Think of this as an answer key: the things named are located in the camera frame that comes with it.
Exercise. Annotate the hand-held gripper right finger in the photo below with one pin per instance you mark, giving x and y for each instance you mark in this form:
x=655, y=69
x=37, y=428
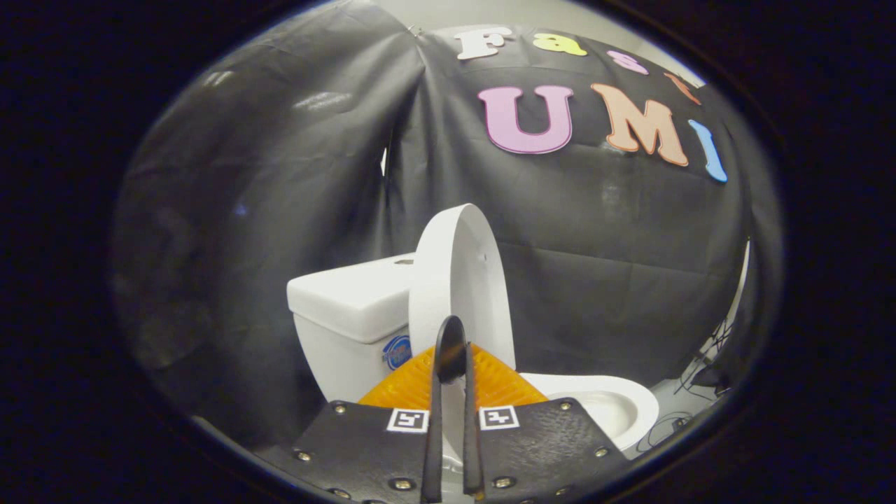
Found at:
x=472, y=434

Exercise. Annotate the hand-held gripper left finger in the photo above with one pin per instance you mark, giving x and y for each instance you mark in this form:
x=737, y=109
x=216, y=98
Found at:
x=434, y=434

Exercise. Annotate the white toilet lid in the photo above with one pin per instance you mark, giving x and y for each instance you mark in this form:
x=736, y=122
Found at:
x=455, y=280

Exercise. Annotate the white ceramic toilet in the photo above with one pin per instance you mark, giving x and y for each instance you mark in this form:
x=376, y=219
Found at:
x=350, y=301

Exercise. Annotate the black tripod stand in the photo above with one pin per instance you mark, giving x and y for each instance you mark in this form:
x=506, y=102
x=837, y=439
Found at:
x=707, y=357

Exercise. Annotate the black backdrop cloth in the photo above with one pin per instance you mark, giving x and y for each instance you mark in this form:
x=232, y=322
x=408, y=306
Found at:
x=294, y=175

